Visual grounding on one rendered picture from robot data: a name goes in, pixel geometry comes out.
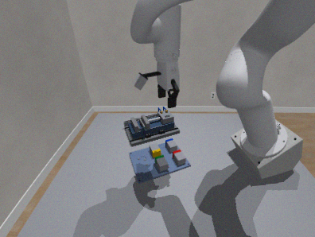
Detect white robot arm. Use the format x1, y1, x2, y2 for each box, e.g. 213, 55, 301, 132
130, 0, 315, 157

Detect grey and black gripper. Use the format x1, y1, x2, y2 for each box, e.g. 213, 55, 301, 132
156, 58, 180, 108

